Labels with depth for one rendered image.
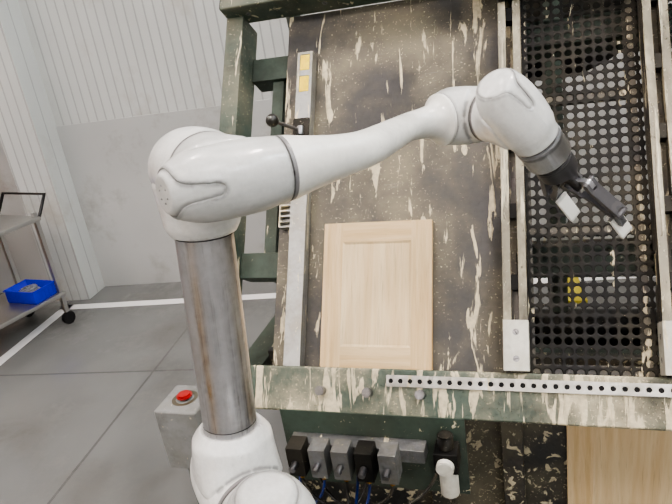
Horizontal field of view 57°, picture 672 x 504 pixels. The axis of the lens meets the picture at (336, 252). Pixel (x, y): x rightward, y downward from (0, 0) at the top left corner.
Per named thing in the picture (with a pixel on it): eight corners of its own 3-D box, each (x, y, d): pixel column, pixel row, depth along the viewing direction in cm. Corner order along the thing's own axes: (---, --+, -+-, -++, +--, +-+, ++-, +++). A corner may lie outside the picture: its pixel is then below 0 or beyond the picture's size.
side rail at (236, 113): (220, 364, 191) (202, 363, 181) (241, 35, 212) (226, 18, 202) (238, 364, 190) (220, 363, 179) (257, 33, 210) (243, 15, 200)
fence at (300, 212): (288, 366, 178) (282, 365, 174) (302, 58, 196) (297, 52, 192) (304, 366, 177) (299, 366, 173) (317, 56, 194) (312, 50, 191)
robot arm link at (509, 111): (574, 117, 112) (521, 115, 123) (531, 55, 104) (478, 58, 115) (540, 164, 111) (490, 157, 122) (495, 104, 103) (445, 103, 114)
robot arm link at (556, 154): (534, 117, 120) (549, 138, 123) (504, 154, 120) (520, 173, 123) (569, 123, 112) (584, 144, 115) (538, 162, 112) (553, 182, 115)
